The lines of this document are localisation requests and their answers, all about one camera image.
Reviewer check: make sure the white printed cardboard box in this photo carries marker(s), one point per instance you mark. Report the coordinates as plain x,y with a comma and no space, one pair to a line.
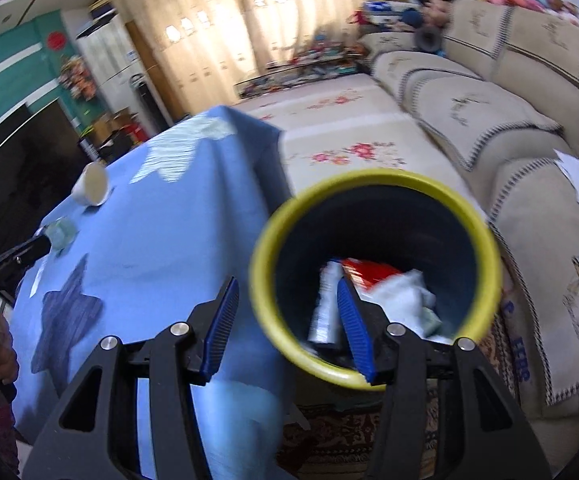
517,350

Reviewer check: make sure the artificial flower decoration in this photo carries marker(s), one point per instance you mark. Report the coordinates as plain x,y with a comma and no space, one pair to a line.
77,77

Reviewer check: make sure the white table leg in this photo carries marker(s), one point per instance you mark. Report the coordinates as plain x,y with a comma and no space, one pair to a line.
298,416

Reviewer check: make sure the white cabinet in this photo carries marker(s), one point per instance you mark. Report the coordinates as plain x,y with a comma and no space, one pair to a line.
114,60

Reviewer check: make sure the black hat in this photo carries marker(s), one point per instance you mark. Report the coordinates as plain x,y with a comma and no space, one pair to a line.
428,39

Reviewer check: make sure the white paper cup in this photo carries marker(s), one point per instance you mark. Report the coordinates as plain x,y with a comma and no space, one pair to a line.
92,185

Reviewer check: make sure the black television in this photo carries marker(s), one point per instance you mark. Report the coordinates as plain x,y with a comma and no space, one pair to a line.
19,170

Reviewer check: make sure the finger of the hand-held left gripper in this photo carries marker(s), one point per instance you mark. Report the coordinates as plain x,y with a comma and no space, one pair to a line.
19,259

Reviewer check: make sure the pile of books and toys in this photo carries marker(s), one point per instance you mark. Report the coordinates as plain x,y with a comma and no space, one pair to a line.
309,60

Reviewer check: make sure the pale green wrapper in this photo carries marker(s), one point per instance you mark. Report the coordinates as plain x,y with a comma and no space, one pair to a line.
62,232

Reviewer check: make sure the cream floral mat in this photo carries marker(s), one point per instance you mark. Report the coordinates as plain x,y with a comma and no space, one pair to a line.
349,120

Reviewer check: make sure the blue star-print tablecloth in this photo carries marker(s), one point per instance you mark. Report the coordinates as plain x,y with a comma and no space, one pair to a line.
169,240

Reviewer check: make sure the beige sofa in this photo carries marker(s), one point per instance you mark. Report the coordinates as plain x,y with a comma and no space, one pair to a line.
519,200

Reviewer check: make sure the black tower fan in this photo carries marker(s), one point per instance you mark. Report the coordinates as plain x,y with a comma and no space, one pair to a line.
147,100

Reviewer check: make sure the white crumpled tissue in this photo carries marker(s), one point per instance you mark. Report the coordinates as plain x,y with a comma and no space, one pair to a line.
404,295

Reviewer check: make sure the red snack packet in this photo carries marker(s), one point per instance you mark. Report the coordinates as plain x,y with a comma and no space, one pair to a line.
369,272

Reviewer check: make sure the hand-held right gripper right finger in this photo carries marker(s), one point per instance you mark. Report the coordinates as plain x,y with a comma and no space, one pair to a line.
354,325

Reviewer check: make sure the cardboard boxes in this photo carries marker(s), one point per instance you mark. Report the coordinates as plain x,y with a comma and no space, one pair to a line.
119,127

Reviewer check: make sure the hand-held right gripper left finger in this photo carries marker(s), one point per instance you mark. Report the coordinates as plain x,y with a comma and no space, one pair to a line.
222,320

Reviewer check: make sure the red round wall sticker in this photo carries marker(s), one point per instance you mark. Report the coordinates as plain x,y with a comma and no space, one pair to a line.
57,41

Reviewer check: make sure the yellow-rimmed dark waste bin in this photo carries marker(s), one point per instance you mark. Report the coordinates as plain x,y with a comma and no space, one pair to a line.
369,220

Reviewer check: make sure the beige curtains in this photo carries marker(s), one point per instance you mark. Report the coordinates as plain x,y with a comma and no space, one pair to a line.
209,20

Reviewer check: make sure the blue and white box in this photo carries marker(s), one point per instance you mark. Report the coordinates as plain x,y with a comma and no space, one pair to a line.
384,12

